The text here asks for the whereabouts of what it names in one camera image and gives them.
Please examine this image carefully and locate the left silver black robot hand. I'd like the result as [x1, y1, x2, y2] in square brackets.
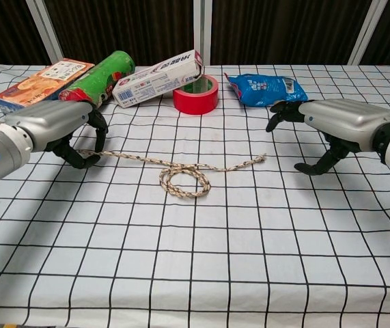
[3, 100, 109, 169]

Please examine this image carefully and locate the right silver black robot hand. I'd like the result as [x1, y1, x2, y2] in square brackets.
[265, 98, 390, 177]

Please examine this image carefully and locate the beige braided rope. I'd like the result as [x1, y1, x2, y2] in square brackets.
[78, 150, 267, 198]

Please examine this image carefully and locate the orange cracker box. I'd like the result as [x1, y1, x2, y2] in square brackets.
[0, 58, 96, 115]

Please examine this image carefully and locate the green chips can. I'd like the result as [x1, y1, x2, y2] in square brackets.
[57, 50, 136, 110]

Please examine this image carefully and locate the blue snack bag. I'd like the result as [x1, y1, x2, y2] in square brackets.
[224, 72, 309, 107]

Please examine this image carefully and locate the white toothpaste box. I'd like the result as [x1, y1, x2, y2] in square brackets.
[111, 49, 204, 109]

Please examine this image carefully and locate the red tape roll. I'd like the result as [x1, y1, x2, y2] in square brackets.
[172, 74, 220, 115]

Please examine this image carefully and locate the white black checkered tablecloth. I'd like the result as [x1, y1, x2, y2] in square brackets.
[0, 62, 390, 328]

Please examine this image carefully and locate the grey metal partition post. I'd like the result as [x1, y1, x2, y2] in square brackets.
[193, 0, 212, 66]
[27, 0, 64, 64]
[347, 0, 382, 66]

